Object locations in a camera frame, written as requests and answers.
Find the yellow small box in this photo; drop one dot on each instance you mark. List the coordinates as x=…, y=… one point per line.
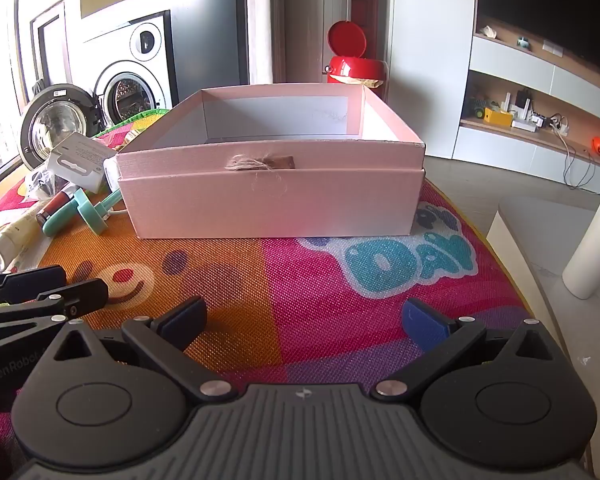
x=497, y=117

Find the green toy tractor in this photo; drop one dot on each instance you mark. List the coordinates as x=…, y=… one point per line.
x=480, y=108

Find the white plug adapter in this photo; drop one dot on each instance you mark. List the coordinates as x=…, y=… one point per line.
x=111, y=172

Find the red pedestal trash bin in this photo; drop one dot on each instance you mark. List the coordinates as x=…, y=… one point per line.
x=352, y=67

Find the silver washing machine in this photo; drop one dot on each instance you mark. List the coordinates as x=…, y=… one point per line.
x=130, y=60

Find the white hang-tab package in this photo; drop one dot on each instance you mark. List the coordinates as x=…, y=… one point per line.
x=80, y=160

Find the teal plastic roller tool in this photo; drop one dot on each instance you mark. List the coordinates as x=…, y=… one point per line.
x=60, y=220

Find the white cream tube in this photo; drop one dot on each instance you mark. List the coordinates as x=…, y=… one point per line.
x=17, y=237

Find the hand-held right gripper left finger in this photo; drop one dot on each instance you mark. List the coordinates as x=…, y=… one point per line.
x=182, y=322

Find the colourful cartoon play mat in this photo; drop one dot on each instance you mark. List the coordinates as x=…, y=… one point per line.
x=300, y=280

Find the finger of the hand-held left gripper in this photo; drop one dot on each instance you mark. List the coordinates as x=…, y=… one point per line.
x=25, y=280
x=82, y=295

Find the white curtain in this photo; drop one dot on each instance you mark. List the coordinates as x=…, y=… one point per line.
x=262, y=20

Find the small teal toy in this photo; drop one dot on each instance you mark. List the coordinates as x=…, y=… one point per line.
x=523, y=43

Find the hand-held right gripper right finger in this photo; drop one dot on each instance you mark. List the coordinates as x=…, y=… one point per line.
x=422, y=322

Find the black television screen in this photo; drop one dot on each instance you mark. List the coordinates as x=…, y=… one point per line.
x=555, y=0

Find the white wall socket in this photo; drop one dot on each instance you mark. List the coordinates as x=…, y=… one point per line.
x=553, y=48

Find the brown lip gloss tube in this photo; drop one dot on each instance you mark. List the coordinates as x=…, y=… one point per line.
x=57, y=206

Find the white paper roll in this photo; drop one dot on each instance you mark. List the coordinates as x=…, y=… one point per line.
x=592, y=240

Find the white shelf cabinet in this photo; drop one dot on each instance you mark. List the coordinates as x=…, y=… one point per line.
x=505, y=152

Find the small white figurine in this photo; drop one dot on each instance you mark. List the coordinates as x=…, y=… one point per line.
x=489, y=31

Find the round washing machine door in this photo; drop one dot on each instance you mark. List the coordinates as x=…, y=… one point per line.
x=55, y=127

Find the orange pumpkin toy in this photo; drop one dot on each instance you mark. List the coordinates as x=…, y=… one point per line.
x=599, y=146

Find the dark cloth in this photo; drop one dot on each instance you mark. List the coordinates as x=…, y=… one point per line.
x=40, y=86

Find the pink cardboard box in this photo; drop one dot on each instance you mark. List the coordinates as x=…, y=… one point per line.
x=280, y=200

